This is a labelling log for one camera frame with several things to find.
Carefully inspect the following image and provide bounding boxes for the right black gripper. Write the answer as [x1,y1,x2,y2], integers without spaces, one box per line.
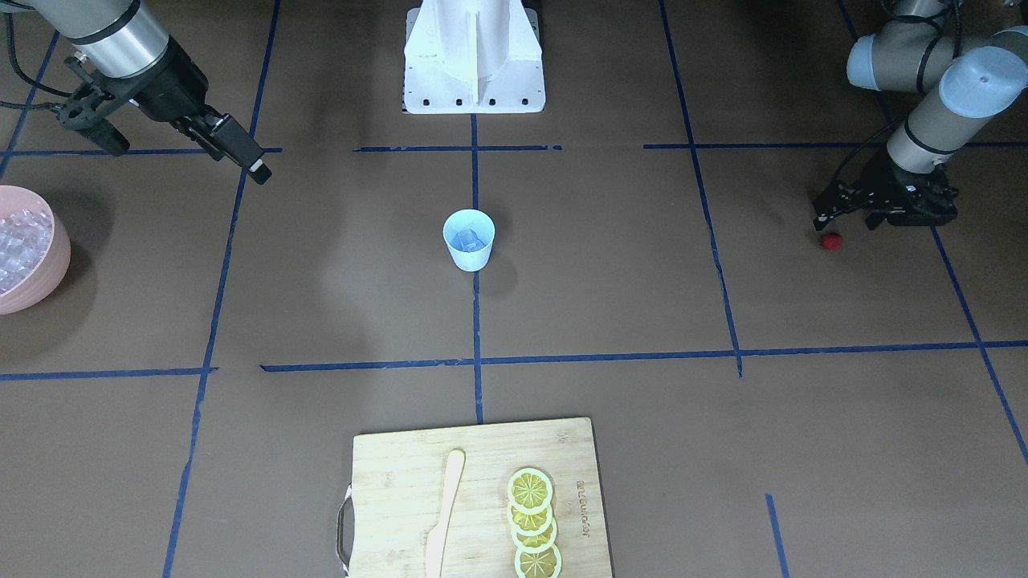
[133,38,272,185]

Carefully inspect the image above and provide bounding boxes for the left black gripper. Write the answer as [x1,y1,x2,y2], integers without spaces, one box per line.
[862,150,959,230]

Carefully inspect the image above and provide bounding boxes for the red strawberry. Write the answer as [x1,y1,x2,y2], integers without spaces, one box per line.
[819,233,843,251]

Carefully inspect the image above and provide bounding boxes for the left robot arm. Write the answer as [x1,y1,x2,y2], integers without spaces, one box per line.
[846,1,1027,230]

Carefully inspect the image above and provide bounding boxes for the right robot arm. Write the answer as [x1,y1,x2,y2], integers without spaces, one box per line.
[2,1,271,184]

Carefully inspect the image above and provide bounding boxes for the ice cubes in bowl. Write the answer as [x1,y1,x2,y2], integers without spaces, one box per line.
[1,209,54,294]

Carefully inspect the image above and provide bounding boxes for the light blue cup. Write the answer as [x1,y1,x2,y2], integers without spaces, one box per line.
[442,209,495,273]

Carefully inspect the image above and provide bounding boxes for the ice cubes in cup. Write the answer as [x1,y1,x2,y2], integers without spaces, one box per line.
[451,228,487,253]

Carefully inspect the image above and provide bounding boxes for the pink bowl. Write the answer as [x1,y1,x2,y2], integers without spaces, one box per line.
[1,185,71,315]

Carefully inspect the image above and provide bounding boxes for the wooden cutting board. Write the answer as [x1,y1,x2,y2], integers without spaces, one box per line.
[337,417,614,577]

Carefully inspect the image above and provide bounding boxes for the lemon slice one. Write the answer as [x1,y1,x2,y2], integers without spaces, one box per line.
[506,467,554,515]

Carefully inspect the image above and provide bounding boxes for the lemon slice two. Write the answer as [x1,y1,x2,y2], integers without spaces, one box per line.
[507,506,553,537]

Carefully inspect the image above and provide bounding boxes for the lemon slice three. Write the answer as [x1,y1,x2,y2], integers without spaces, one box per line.
[509,522,559,555]

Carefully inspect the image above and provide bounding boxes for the lemon slice four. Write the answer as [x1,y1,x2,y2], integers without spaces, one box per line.
[513,545,562,578]

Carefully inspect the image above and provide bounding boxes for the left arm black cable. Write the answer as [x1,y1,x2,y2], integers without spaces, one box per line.
[813,0,965,211]

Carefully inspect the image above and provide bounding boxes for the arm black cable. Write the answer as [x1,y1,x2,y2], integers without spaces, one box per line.
[0,14,73,112]
[813,0,965,211]

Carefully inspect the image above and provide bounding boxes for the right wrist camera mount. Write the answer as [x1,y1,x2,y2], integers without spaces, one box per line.
[56,55,133,157]

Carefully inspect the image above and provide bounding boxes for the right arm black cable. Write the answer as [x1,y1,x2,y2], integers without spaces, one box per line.
[0,14,73,112]

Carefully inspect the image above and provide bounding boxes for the white camera pole stand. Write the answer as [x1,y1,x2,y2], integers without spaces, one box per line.
[402,1,546,115]

